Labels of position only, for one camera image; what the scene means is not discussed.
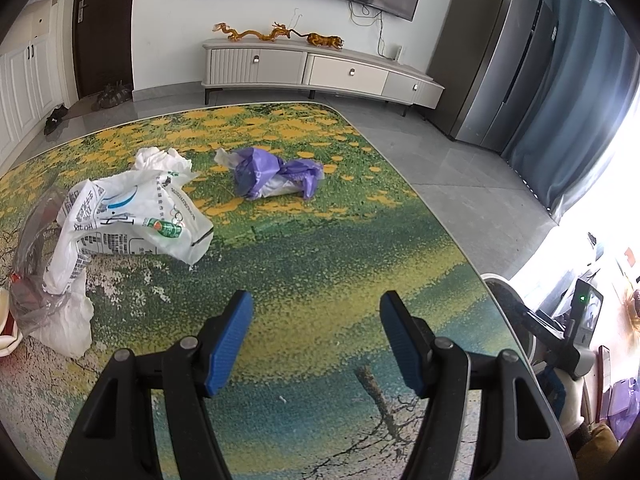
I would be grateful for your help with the right gloved hand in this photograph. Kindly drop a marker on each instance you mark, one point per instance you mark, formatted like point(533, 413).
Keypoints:
point(564, 395)

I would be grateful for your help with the clear plastic bag red contents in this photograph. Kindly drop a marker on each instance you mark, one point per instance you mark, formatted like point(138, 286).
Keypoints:
point(59, 321)

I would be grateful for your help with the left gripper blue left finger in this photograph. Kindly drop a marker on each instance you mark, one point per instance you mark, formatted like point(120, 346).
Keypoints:
point(223, 338)

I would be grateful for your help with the white router on console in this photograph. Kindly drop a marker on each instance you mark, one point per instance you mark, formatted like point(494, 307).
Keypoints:
point(397, 53)

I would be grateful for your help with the golden tiger figurine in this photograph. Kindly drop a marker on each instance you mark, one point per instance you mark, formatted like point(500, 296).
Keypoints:
point(317, 40)

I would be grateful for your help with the dark brown entrance door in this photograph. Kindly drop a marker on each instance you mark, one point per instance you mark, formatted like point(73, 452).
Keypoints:
point(101, 44)

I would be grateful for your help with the grey refrigerator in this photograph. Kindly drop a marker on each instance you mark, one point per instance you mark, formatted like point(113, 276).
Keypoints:
point(490, 57)

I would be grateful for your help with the brown shoes at door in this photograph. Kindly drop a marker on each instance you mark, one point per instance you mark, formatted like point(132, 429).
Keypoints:
point(112, 95)

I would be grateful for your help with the blue curtain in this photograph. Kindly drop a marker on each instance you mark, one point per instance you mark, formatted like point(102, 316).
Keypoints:
point(559, 147)

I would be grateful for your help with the black shoes by cupboard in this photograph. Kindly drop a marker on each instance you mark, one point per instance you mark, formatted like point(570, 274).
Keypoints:
point(55, 119)

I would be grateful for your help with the white tissue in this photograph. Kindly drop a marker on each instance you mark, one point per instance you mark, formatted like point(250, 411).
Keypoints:
point(153, 162)

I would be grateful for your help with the white built-in cupboard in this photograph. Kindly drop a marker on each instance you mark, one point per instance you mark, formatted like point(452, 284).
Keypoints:
point(30, 87)

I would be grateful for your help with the white tv console cabinet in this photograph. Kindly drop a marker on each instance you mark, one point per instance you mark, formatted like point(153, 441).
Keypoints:
point(300, 66)

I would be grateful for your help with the red white wrapper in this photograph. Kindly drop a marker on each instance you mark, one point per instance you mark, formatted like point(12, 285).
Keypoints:
point(10, 335)

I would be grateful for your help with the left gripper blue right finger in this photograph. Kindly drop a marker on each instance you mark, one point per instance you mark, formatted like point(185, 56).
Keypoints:
point(405, 340)

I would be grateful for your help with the golden dragon figurine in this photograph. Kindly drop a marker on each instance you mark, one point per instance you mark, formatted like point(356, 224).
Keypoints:
point(232, 34)

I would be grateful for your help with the white round trash bin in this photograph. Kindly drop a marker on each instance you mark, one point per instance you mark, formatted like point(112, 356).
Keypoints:
point(512, 305)

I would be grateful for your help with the white printed plastic bag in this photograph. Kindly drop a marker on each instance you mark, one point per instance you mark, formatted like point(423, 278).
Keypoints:
point(136, 212)

